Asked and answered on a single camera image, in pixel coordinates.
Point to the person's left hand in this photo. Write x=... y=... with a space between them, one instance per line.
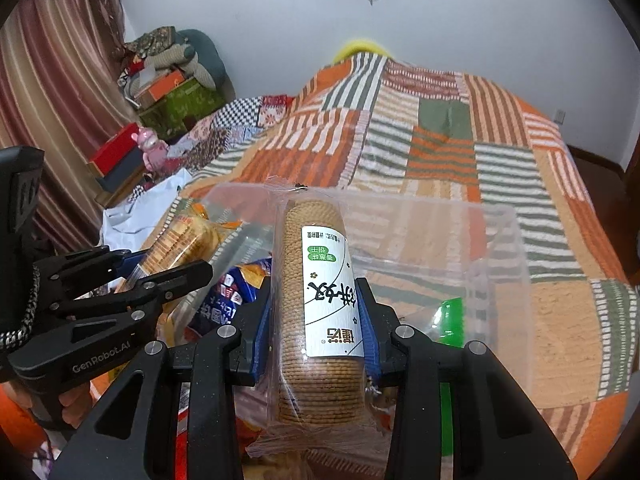
x=75 y=405

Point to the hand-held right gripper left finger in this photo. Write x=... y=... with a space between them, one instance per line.
x=261 y=341

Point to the pink toy figure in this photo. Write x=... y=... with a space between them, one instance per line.
x=152 y=150

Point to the red box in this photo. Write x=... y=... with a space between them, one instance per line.
x=117 y=152

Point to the red snack packet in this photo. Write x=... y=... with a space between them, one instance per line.
x=182 y=402

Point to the orange biscuit packet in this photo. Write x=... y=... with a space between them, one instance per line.
x=185 y=240

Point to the white plastic bag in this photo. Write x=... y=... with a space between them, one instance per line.
x=145 y=205

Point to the patterned dark cloth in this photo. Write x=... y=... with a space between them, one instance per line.
x=155 y=39

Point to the wall socket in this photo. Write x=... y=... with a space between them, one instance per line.
x=560 y=116

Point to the dark flat box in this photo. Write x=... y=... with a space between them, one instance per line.
x=122 y=177

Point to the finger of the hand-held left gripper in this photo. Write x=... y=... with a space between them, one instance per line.
x=175 y=280
x=131 y=260

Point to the orange cardboard box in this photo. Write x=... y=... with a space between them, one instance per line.
x=170 y=85

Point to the blue snack packet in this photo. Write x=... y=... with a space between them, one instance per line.
x=220 y=310

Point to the teal cushion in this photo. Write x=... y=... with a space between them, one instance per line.
x=207 y=55

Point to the striped patchwork blanket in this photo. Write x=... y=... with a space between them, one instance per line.
x=450 y=160

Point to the checkered patchwork quilt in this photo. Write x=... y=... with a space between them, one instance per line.
x=235 y=115

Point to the white label biscuit roll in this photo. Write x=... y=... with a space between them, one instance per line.
x=320 y=230

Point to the yellow pillow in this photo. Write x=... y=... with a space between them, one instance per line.
x=360 y=46

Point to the striped brown curtain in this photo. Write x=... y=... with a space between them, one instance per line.
x=60 y=85

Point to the grey knit stuffed toy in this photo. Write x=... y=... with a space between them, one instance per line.
x=182 y=60

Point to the green cardboard box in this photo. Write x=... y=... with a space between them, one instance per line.
x=182 y=107

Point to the dark wooden baseboard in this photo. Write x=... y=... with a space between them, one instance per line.
x=600 y=160

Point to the green snack packet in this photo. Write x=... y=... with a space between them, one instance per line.
x=450 y=320

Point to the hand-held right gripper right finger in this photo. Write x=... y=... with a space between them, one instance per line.
x=371 y=342

